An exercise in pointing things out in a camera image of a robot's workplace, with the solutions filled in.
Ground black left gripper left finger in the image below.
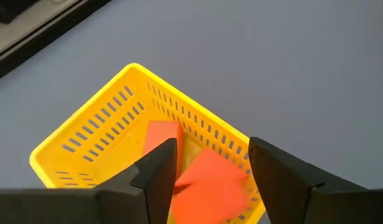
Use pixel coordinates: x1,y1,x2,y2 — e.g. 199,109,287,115
94,138,179,224

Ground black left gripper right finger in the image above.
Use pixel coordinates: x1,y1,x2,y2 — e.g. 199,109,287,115
248,136,366,224

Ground small orange block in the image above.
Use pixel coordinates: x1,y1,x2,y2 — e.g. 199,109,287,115
142,120,185,180

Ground orange rectangular block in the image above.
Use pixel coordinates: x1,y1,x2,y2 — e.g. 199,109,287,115
170,148,252,224

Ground yellow plastic basket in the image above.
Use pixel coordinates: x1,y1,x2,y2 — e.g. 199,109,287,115
29,63,267,224

